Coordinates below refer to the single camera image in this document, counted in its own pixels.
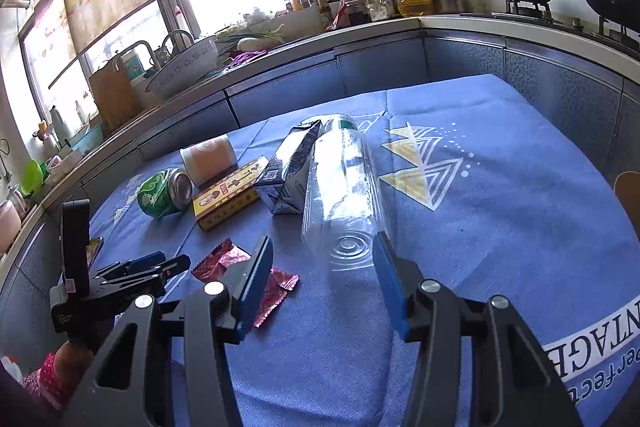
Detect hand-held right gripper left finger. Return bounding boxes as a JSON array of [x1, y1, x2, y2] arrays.
[[65, 235, 275, 427]]

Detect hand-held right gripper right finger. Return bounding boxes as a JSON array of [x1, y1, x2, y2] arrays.
[[371, 231, 583, 427]]

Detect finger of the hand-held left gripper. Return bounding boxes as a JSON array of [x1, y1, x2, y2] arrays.
[[95, 251, 167, 280], [90, 254, 192, 303]]

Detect red snack wrapper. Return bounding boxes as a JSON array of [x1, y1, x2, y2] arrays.
[[252, 267, 300, 330], [191, 238, 253, 283]]

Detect green drink can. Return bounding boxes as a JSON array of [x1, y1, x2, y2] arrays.
[[137, 167, 194, 219]]

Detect yellow cardboard box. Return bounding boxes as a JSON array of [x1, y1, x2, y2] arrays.
[[192, 155, 271, 233]]

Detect clear plastic bottle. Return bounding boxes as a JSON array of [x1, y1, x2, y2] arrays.
[[300, 113, 391, 280]]

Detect white paper cup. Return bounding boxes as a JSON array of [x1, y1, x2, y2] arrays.
[[179, 133, 238, 188]]

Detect black white milk carton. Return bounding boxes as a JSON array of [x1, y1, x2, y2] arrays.
[[252, 119, 323, 215]]

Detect tan waste bin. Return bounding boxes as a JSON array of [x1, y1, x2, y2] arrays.
[[614, 171, 640, 228]]

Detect smartphone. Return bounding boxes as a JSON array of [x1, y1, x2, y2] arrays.
[[86, 236, 105, 268]]

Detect light blue plastic basin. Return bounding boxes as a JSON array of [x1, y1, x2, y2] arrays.
[[70, 124, 103, 152]]

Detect blue printed tablecloth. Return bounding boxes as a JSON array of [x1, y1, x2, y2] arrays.
[[82, 73, 640, 427]]

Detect white kettle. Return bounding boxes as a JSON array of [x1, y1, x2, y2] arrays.
[[49, 105, 71, 148]]

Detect wooden cutting board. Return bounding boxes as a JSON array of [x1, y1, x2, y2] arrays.
[[89, 55, 146, 132]]

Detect teal white box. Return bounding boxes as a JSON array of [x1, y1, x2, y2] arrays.
[[122, 49, 146, 80]]

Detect white printed basin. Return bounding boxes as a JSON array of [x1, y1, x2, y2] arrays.
[[145, 36, 221, 100]]

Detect metal faucet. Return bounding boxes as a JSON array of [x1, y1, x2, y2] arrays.
[[161, 29, 196, 52]]

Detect blue kitchen counter cabinet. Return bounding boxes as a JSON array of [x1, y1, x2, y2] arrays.
[[0, 14, 640, 308]]

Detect green onions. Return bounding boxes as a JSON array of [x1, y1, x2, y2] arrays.
[[220, 27, 283, 45]]

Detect gas stove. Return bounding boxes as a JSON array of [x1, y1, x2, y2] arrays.
[[490, 0, 640, 52]]

